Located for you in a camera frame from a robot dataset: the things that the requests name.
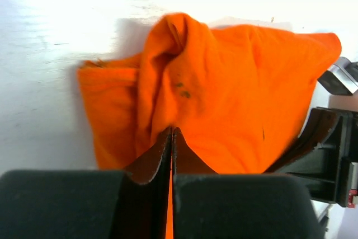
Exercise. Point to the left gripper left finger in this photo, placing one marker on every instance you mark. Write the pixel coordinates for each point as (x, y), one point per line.
(127, 203)

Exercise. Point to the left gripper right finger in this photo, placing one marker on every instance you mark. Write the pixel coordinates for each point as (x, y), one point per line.
(210, 205)

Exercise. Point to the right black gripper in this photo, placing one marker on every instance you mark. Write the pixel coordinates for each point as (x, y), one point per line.
(324, 156)

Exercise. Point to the orange t shirt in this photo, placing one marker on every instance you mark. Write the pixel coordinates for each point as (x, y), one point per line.
(239, 94)

